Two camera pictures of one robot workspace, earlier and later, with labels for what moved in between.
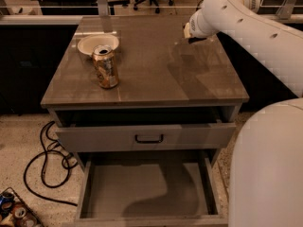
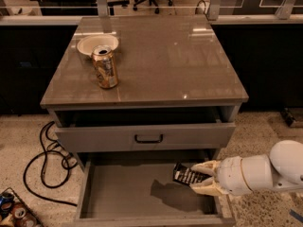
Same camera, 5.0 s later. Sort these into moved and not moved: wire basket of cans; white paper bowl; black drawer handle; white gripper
Moved: white gripper
Not moved: wire basket of cans; black drawer handle; white paper bowl
